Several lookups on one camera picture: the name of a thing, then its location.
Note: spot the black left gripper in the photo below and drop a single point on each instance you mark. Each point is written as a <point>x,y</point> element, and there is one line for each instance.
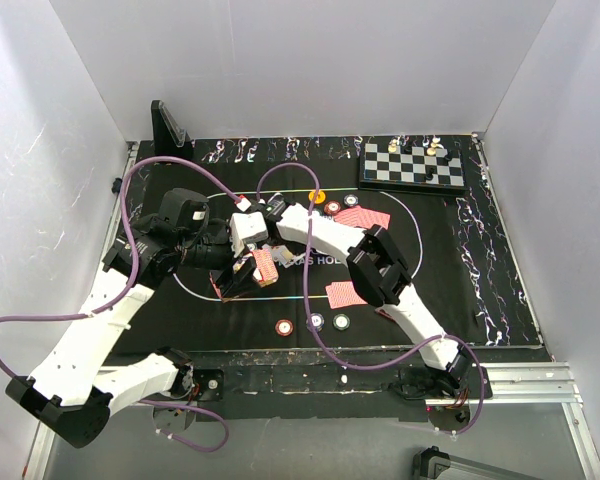
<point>229,280</point>

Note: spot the red playing card deck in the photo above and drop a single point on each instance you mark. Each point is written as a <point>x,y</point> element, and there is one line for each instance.
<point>265,274</point>

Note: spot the red poker chip stack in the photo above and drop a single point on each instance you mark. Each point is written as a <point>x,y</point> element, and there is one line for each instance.
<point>284,327</point>

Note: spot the red backed card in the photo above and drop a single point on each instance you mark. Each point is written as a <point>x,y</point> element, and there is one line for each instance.
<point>342,294</point>
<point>360,217</point>

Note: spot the green poker chip stack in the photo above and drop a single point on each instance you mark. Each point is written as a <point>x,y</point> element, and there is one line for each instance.
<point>341,322</point>

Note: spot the yellow dealer button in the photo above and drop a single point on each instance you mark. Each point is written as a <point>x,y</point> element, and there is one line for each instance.
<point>317,196</point>

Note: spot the black triangular all-in marker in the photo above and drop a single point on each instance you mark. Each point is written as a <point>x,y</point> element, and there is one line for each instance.
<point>384,314</point>

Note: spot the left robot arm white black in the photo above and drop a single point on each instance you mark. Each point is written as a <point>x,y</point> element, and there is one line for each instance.
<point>67,392</point>

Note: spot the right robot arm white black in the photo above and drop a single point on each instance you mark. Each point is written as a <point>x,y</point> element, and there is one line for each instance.
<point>380,277</point>

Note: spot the black texas holdem poker mat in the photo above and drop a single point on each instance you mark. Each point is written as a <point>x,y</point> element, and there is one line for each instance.
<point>185,312</point>

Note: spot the black card shoe stand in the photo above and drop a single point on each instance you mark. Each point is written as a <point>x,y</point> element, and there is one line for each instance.
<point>169,138</point>

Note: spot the black white chess board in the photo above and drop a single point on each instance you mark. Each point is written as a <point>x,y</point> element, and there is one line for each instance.
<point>399,172</point>

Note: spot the white chess pawn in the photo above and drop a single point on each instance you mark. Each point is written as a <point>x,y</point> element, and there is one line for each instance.
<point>433,146</point>

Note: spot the black case corner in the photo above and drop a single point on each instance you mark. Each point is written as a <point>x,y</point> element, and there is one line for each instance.
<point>432,463</point>

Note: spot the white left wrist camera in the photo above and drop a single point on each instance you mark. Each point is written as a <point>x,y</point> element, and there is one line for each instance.
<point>245,229</point>

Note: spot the aluminium frame rail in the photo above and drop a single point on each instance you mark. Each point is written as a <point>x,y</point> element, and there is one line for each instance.
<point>534,424</point>

